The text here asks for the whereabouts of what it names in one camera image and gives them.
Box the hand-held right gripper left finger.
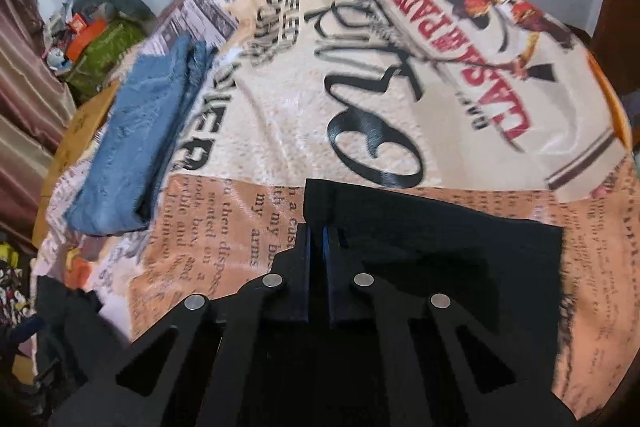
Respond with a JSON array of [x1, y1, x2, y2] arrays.
[[50, 227, 313, 427]]

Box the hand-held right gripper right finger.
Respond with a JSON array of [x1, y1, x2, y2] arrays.
[[322, 227, 576, 427]]

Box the black pants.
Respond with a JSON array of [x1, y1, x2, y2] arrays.
[[304, 179, 564, 408]]

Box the printed blanket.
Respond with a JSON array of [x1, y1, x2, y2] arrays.
[[30, 0, 638, 413]]

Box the folded blue jeans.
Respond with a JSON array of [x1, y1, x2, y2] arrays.
[[65, 32, 218, 237]]

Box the green bag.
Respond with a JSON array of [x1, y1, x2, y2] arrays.
[[64, 19, 152, 106]]

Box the orange box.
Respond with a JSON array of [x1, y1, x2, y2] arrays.
[[66, 13, 109, 58]]

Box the brown striped curtain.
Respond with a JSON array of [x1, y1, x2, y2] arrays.
[[0, 0, 77, 250]]

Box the brown wooden door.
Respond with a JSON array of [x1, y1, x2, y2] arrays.
[[565, 0, 640, 108]]

